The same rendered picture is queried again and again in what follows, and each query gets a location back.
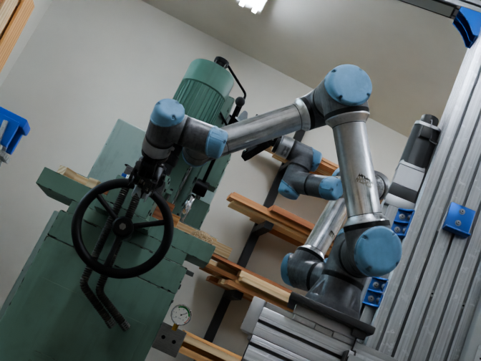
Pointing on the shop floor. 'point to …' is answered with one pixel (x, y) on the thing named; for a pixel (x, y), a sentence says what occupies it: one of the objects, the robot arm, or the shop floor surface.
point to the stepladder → (11, 133)
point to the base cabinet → (78, 313)
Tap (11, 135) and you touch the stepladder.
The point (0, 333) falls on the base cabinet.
